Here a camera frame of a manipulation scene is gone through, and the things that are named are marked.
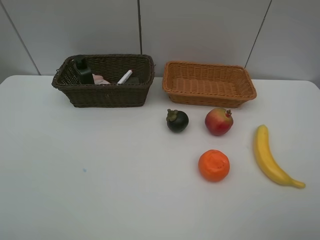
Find dark purple mangosteen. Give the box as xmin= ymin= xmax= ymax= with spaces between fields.
xmin=166 ymin=109 xmax=189 ymax=133

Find white marker pink caps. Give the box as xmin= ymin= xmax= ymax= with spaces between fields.
xmin=117 ymin=69 xmax=133 ymax=85

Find red pomegranate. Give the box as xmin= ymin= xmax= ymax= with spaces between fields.
xmin=204 ymin=107 xmax=234 ymax=136

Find orange tangerine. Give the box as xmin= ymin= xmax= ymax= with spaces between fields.
xmin=198 ymin=149 xmax=230 ymax=182

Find pink bottle white cap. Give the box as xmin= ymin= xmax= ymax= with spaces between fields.
xmin=92 ymin=74 xmax=111 ymax=85

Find dark green bottle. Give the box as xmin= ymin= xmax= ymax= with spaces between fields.
xmin=73 ymin=55 xmax=95 ymax=85

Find yellow banana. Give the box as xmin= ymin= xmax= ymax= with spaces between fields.
xmin=253 ymin=124 xmax=306 ymax=189

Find black whiteboard eraser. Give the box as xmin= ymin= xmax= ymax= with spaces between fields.
xmin=124 ymin=76 xmax=140 ymax=85

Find dark brown wicker basket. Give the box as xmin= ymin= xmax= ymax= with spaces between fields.
xmin=52 ymin=54 xmax=155 ymax=108

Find orange wicker basket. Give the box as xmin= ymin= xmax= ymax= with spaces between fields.
xmin=162 ymin=61 xmax=257 ymax=108

